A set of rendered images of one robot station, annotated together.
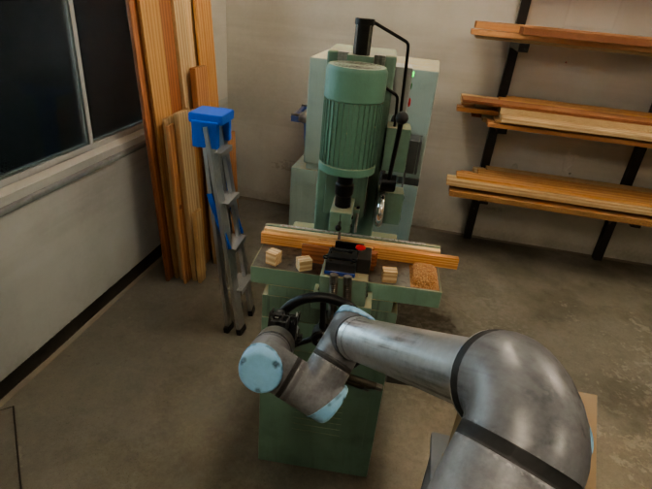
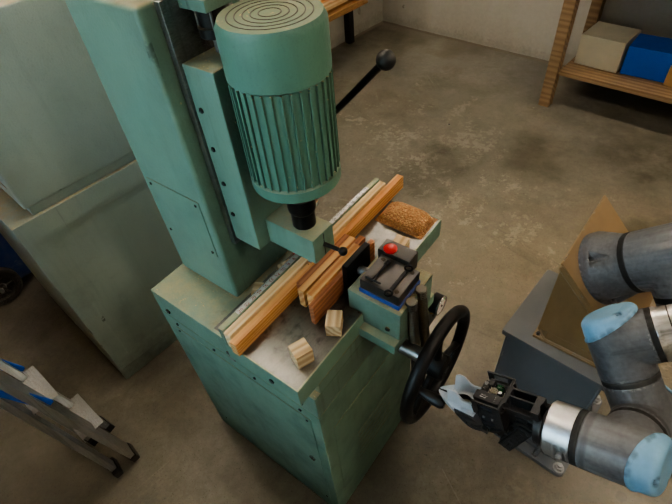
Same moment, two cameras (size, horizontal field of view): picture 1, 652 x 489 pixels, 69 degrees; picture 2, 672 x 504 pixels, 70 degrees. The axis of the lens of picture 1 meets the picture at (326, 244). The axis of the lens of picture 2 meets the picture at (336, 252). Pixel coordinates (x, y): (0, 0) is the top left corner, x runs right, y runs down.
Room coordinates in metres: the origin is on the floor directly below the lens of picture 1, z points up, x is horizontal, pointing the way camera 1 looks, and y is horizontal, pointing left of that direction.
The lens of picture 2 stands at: (0.93, 0.55, 1.76)
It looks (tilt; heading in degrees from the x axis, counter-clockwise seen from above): 46 degrees down; 306
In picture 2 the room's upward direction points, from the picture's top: 6 degrees counter-clockwise
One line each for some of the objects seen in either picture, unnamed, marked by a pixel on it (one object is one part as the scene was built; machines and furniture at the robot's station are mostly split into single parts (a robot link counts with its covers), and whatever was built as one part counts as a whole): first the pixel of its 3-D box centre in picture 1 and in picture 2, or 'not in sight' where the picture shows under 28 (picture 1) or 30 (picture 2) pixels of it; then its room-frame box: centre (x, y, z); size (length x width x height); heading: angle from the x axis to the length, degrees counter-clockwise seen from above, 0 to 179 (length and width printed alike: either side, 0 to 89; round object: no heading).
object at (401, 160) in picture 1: (396, 146); not in sight; (1.63, -0.21, 1.23); 0.09 x 0.08 x 0.15; 175
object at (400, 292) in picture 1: (345, 277); (360, 291); (1.32, -0.07, 0.87); 0.61 x 0.30 x 0.06; 85
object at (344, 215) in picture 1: (342, 215); (300, 234); (1.45, -0.05, 1.03); 0.14 x 0.07 x 0.09; 175
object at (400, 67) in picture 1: (400, 89); not in sight; (1.74, -0.21, 1.40); 0.10 x 0.06 x 0.16; 175
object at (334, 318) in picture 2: (304, 263); (334, 323); (1.30, 0.06, 0.92); 0.04 x 0.03 x 0.04; 116
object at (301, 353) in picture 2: (274, 256); (301, 353); (1.32, 0.16, 0.92); 0.04 x 0.04 x 0.04; 64
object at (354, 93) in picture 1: (351, 119); (285, 105); (1.43, -0.04, 1.35); 0.18 x 0.18 x 0.31
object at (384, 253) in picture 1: (358, 249); (329, 252); (1.42, -0.11, 0.92); 0.67 x 0.02 x 0.04; 85
